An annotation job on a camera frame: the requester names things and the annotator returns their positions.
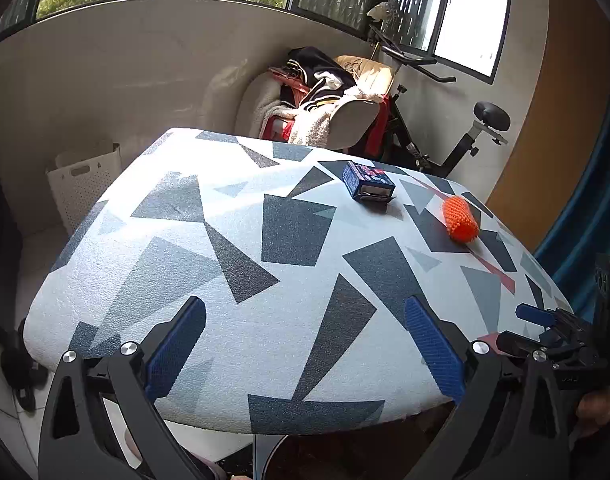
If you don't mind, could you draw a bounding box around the geometric patterned tablecloth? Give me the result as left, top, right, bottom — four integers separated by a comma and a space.
22, 127, 573, 436

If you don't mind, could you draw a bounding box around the blue curtain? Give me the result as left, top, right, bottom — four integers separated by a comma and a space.
531, 75, 610, 313

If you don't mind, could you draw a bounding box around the orange foam fruit net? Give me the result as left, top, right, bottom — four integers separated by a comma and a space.
441, 195, 482, 244

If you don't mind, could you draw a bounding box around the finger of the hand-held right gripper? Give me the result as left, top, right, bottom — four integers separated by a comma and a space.
515, 302, 593, 348
495, 330, 593, 378

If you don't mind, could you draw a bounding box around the black exercise bike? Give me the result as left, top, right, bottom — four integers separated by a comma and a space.
366, 2, 512, 179

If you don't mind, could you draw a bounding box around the white perforated laundry basket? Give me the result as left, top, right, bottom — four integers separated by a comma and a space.
45, 140, 122, 233

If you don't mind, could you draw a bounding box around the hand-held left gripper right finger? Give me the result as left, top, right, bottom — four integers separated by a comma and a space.
404, 296, 573, 480

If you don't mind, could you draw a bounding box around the dark jacket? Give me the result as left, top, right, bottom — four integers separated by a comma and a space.
279, 46, 360, 112

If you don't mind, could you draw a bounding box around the brown wooden panel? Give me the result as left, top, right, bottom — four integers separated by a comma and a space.
485, 0, 610, 257

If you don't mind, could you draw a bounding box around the small blue cardboard box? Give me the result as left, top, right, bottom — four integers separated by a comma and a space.
341, 160, 397, 204

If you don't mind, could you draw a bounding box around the white fleece blanket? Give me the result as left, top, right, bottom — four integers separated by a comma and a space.
252, 85, 382, 150

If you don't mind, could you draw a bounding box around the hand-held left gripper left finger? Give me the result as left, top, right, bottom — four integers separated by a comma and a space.
38, 296, 207, 480

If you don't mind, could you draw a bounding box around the black table leg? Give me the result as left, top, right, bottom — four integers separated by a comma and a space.
0, 310, 51, 413

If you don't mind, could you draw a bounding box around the red cloth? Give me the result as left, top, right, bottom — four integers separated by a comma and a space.
261, 65, 392, 157

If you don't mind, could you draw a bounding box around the person's right hand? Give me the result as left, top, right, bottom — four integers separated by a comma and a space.
575, 386, 610, 433

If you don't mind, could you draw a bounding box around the beige armchair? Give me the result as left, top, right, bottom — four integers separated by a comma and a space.
234, 54, 400, 152

